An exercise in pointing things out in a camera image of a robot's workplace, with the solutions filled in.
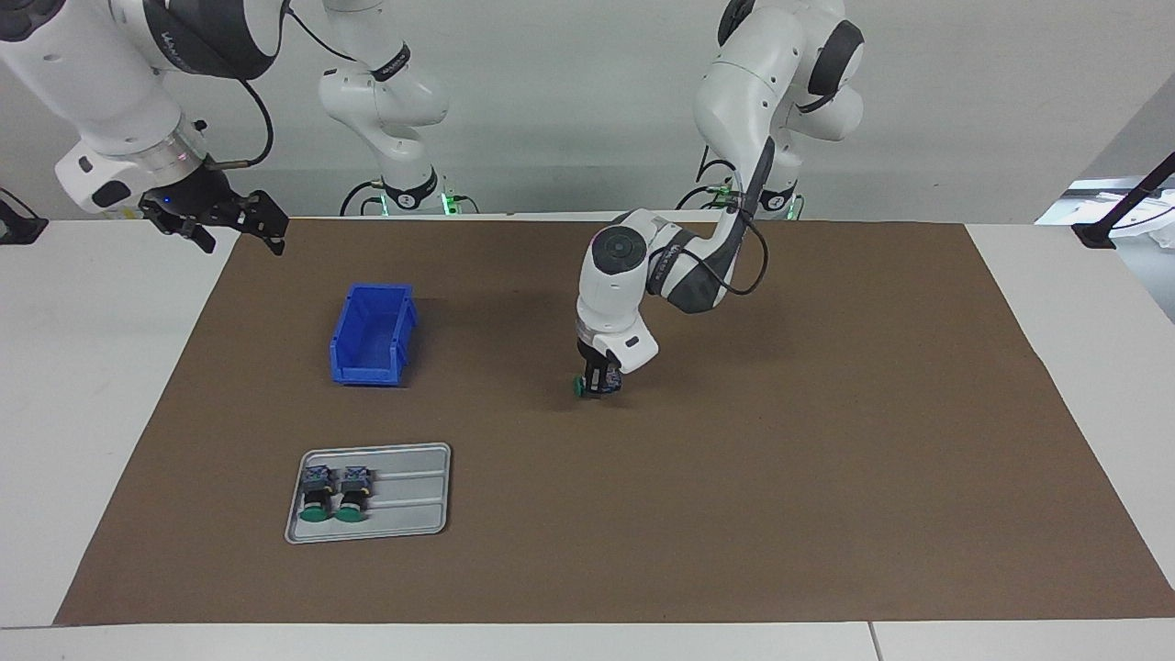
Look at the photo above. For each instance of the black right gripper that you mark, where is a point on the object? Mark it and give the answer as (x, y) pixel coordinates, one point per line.
(197, 202)

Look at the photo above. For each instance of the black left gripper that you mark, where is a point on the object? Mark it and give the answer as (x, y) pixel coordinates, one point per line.
(595, 358)

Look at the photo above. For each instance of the green push button switch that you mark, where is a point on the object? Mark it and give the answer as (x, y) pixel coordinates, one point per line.
(352, 496)
(317, 496)
(579, 386)

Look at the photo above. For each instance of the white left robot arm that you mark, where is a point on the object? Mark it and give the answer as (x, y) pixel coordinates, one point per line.
(615, 285)

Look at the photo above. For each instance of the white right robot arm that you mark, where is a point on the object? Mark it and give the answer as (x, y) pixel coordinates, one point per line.
(92, 83)

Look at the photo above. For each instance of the brown table mat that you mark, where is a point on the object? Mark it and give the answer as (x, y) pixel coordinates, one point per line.
(734, 505)

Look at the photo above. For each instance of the blue plastic storage bin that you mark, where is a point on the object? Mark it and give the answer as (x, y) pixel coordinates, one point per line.
(353, 372)

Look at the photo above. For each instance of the silver metal tray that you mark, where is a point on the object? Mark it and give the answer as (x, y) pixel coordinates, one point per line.
(413, 519)

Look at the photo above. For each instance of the black angled stand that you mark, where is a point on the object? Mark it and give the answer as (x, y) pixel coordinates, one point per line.
(1092, 236)

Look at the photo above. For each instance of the white plastic sheet pile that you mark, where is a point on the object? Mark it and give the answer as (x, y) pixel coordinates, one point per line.
(1138, 216)

